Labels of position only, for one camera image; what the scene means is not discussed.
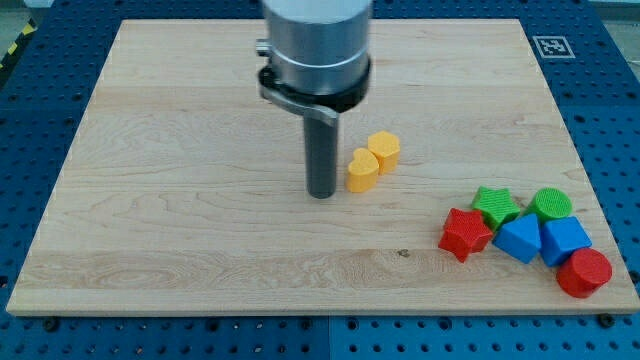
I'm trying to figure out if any blue cube block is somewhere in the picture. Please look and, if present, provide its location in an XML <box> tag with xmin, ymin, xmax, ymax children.
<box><xmin>540</xmin><ymin>216</ymin><xmax>592</xmax><ymax>267</ymax></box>

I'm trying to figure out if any green star block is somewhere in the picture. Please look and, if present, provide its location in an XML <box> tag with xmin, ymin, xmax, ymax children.
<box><xmin>471</xmin><ymin>186</ymin><xmax>520</xmax><ymax>231</ymax></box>

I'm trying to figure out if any blue triangle block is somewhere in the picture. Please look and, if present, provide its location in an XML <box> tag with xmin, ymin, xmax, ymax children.
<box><xmin>493</xmin><ymin>214</ymin><xmax>541</xmax><ymax>264</ymax></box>

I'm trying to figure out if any yellow hexagon block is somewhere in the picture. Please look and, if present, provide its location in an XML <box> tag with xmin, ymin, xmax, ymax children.
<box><xmin>367</xmin><ymin>131</ymin><xmax>400</xmax><ymax>175</ymax></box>

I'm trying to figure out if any white fiducial marker tag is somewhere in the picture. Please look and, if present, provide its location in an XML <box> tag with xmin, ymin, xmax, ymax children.
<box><xmin>533</xmin><ymin>35</ymin><xmax>575</xmax><ymax>59</ymax></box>

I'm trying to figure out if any red cylinder block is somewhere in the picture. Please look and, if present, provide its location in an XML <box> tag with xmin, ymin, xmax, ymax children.
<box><xmin>556</xmin><ymin>248</ymin><xmax>613</xmax><ymax>299</ymax></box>

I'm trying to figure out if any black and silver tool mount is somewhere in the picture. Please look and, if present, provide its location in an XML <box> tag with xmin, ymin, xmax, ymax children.
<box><xmin>257</xmin><ymin>56</ymin><xmax>372</xmax><ymax>127</ymax></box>

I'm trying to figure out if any green cylinder block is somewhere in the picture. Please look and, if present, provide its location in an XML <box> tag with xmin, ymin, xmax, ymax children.
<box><xmin>523</xmin><ymin>187</ymin><xmax>573</xmax><ymax>224</ymax></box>

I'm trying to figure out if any yellow heart block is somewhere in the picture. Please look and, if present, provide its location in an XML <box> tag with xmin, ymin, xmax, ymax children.
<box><xmin>346</xmin><ymin>148</ymin><xmax>379</xmax><ymax>193</ymax></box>

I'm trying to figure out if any red star block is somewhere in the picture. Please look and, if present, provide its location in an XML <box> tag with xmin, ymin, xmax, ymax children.
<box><xmin>438</xmin><ymin>208</ymin><xmax>494</xmax><ymax>263</ymax></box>

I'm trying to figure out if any yellow black hazard tape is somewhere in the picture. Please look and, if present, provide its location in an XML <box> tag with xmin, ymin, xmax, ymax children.
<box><xmin>1</xmin><ymin>18</ymin><xmax>38</xmax><ymax>72</ymax></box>

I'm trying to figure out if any wooden board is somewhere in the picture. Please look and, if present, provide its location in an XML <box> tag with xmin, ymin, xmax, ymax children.
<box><xmin>7</xmin><ymin>19</ymin><xmax>639</xmax><ymax>317</ymax></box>

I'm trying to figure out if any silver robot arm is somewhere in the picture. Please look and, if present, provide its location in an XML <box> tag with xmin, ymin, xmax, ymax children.
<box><xmin>256</xmin><ymin>0</ymin><xmax>372</xmax><ymax>199</ymax></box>

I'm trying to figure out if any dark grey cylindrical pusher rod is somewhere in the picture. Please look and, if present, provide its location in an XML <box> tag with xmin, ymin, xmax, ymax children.
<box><xmin>303</xmin><ymin>118</ymin><xmax>338</xmax><ymax>199</ymax></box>

